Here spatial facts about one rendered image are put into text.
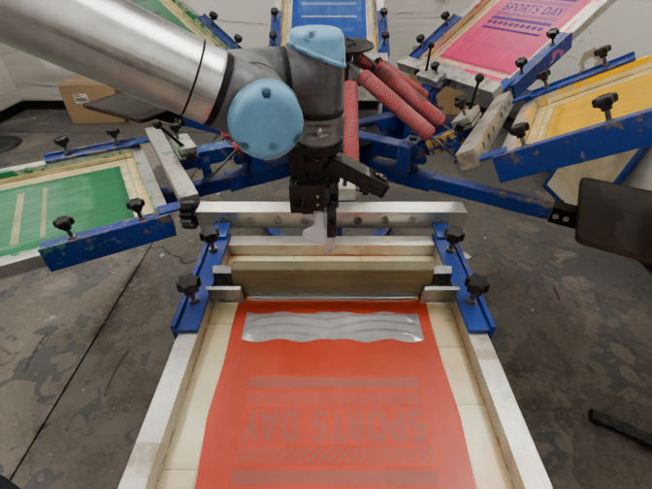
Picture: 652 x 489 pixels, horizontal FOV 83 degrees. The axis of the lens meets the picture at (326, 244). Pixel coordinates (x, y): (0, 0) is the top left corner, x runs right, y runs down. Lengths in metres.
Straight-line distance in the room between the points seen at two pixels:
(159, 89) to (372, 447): 0.55
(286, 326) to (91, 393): 1.43
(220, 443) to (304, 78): 0.55
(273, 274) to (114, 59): 0.48
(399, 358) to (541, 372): 1.42
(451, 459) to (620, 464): 1.39
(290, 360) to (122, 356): 1.49
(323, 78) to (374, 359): 0.49
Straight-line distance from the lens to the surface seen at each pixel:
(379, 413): 0.67
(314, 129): 0.56
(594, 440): 2.01
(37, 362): 2.33
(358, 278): 0.75
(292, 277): 0.74
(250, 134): 0.38
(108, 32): 0.38
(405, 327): 0.77
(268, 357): 0.73
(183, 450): 0.68
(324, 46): 0.53
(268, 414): 0.67
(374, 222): 0.95
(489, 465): 0.68
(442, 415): 0.69
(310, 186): 0.60
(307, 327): 0.75
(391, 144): 1.37
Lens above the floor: 1.55
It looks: 39 degrees down
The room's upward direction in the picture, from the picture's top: straight up
